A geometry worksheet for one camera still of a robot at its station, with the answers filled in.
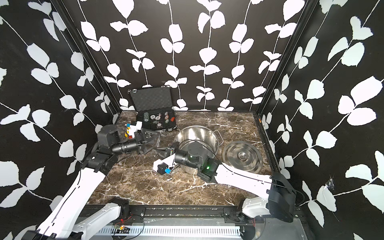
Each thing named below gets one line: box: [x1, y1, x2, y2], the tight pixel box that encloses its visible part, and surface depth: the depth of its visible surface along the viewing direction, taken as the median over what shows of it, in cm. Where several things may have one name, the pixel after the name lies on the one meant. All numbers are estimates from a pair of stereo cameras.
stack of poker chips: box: [143, 112, 149, 122], surface depth 116 cm
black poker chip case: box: [127, 85, 177, 132], surface depth 113 cm
